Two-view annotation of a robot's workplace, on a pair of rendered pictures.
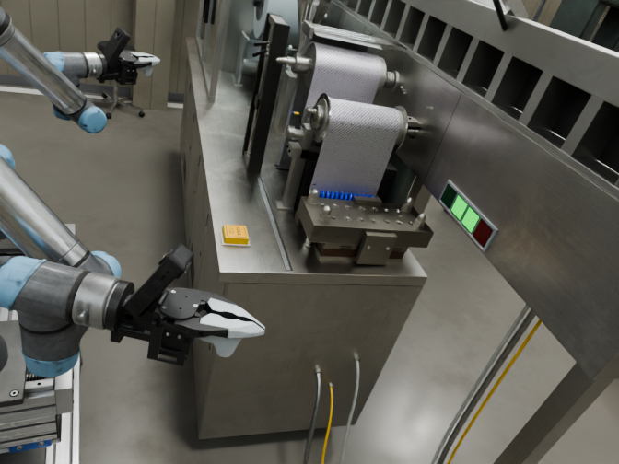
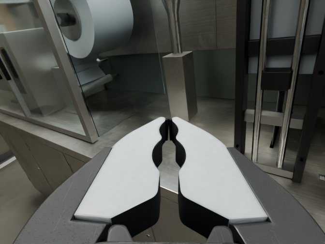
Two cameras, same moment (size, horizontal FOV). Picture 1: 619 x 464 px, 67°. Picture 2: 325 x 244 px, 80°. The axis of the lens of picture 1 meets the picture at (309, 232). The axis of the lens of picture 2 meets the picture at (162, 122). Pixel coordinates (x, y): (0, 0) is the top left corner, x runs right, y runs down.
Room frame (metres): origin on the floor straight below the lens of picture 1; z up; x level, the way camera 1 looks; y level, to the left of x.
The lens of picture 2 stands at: (1.43, 0.71, 1.30)
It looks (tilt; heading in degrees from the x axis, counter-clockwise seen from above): 27 degrees down; 332
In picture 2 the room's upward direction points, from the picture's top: 10 degrees counter-clockwise
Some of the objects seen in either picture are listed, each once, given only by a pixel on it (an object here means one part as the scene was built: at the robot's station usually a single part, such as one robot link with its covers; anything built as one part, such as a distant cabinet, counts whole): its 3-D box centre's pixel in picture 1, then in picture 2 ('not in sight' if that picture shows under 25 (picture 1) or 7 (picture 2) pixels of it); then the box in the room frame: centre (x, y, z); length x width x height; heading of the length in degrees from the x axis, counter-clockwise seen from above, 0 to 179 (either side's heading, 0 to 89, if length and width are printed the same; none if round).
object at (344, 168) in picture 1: (350, 171); not in sight; (1.37, -0.07, 1.11); 0.23 x 0.01 x 0.18; 113
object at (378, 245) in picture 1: (376, 249); not in sight; (1.20, -0.21, 0.96); 0.10 x 0.03 x 0.11; 113
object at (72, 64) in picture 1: (64, 66); not in sight; (1.28, 0.82, 1.21); 0.11 x 0.08 x 0.09; 146
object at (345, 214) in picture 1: (365, 222); not in sight; (1.28, -0.16, 1.00); 0.40 x 0.16 x 0.06; 113
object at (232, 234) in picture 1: (235, 234); not in sight; (1.14, 0.21, 0.91); 0.07 x 0.07 x 0.02; 23
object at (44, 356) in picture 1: (56, 330); not in sight; (0.47, 0.33, 1.12); 0.11 x 0.08 x 0.11; 5
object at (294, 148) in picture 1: (292, 168); not in sight; (1.40, 0.11, 1.05); 0.06 x 0.05 x 0.31; 113
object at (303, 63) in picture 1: (302, 63); not in sight; (1.60, 0.18, 1.33); 0.06 x 0.06 x 0.06; 23
